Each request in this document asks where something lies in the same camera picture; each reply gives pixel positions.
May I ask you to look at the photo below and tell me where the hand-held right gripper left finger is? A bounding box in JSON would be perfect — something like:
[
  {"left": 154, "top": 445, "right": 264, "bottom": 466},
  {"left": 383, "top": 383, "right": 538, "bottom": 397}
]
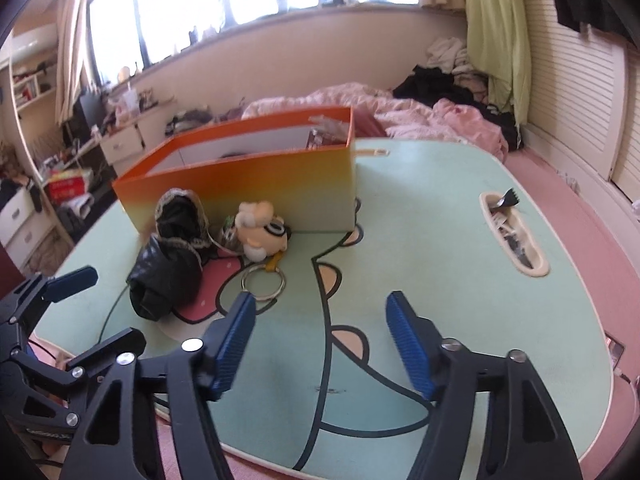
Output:
[{"left": 62, "top": 290, "right": 258, "bottom": 480}]

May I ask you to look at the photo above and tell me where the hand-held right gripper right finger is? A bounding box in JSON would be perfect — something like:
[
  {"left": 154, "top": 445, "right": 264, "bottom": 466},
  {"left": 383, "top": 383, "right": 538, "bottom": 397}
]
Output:
[{"left": 385, "top": 290, "right": 583, "bottom": 480}]

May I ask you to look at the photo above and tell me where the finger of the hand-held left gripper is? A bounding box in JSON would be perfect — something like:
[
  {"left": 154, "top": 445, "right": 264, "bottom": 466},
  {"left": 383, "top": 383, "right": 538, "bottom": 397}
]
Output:
[
  {"left": 12, "top": 328, "right": 147, "bottom": 426},
  {"left": 0, "top": 266, "right": 99, "bottom": 324}
]

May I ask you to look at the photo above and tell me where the black lace cloth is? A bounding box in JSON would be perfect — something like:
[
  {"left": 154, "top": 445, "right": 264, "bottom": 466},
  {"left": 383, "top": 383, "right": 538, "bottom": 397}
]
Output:
[{"left": 126, "top": 187, "right": 213, "bottom": 320}]

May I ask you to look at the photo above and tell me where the cartoon plush keychain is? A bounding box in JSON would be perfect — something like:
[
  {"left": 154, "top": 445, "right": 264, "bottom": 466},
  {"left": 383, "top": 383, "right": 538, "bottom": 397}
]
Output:
[{"left": 217, "top": 201, "right": 292, "bottom": 303}]

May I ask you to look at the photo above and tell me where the orange gradient cardboard box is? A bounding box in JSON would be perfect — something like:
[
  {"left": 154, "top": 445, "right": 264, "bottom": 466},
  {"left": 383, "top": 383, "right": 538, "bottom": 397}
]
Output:
[{"left": 111, "top": 106, "right": 357, "bottom": 235}]

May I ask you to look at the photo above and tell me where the green cartoon desktop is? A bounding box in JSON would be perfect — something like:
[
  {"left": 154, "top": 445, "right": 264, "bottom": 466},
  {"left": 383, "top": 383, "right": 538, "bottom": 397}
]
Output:
[{"left": 27, "top": 137, "right": 615, "bottom": 471}]

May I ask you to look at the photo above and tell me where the white drawer chest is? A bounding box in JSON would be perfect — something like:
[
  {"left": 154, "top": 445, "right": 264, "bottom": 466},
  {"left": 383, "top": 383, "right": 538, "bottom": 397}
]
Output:
[{"left": 0, "top": 187, "right": 56, "bottom": 271}]

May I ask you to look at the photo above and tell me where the red cardboard box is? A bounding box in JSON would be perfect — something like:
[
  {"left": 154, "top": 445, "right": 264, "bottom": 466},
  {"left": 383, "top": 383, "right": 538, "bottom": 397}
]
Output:
[{"left": 47, "top": 170, "right": 93, "bottom": 203}]

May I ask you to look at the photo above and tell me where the white drawer cabinet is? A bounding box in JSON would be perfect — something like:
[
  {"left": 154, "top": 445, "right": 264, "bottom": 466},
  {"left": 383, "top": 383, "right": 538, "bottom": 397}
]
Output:
[{"left": 100, "top": 125, "right": 146, "bottom": 163}]

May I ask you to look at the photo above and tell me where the pile of small wrappers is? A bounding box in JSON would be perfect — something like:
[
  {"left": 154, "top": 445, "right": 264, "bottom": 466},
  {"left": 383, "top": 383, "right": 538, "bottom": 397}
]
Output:
[{"left": 492, "top": 210, "right": 533, "bottom": 266}]

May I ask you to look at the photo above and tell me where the black monitor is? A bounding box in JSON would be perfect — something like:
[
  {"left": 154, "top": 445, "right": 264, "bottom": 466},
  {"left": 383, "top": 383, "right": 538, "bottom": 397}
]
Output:
[{"left": 75, "top": 91, "right": 108, "bottom": 128}]

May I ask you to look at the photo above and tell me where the striped clothes pile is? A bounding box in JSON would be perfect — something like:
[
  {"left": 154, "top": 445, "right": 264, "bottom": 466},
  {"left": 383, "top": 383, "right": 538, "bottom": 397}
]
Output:
[{"left": 165, "top": 109, "right": 216, "bottom": 133}]

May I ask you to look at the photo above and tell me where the white bookshelf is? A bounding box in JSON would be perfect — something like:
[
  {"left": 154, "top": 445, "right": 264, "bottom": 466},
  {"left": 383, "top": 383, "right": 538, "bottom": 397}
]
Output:
[{"left": 10, "top": 60, "right": 58, "bottom": 111}]

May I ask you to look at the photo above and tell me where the dark red cloth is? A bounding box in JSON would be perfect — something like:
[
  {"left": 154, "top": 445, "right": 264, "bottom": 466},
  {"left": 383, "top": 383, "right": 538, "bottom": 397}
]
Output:
[{"left": 354, "top": 110, "right": 388, "bottom": 138}]

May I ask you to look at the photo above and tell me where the white air conditioner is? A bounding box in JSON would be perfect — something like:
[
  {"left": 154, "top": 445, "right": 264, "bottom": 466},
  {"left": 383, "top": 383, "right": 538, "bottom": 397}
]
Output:
[{"left": 10, "top": 22, "right": 58, "bottom": 63}]

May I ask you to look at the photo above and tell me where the pink floral quilt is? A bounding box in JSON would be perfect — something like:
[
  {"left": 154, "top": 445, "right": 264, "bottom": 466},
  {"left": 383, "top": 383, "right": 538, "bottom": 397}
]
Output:
[{"left": 240, "top": 85, "right": 508, "bottom": 161}]

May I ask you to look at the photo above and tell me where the black clothes pile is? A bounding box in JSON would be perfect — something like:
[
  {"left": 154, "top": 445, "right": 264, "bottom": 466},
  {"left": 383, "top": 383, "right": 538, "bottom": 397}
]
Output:
[{"left": 392, "top": 65, "right": 523, "bottom": 151}]

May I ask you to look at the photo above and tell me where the white clothes pile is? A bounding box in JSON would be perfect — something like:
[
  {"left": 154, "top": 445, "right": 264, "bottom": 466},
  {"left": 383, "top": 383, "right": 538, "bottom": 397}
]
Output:
[{"left": 426, "top": 36, "right": 488, "bottom": 91}]

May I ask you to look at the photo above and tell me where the window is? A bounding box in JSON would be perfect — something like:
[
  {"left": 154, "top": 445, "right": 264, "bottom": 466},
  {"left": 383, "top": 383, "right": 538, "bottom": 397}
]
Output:
[{"left": 87, "top": 0, "right": 421, "bottom": 86}]

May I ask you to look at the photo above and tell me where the white louvered closet door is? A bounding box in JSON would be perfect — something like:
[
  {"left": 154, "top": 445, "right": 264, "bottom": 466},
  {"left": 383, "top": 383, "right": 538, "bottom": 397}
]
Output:
[{"left": 515, "top": 0, "right": 640, "bottom": 201}]

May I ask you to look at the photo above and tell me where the green curtain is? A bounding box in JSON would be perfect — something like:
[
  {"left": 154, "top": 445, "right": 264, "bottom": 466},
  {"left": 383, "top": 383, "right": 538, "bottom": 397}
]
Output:
[{"left": 460, "top": 0, "right": 532, "bottom": 126}]

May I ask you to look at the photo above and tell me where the black cable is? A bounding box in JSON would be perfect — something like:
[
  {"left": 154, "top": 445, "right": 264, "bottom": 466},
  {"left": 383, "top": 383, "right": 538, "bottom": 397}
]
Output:
[{"left": 97, "top": 282, "right": 133, "bottom": 346}]

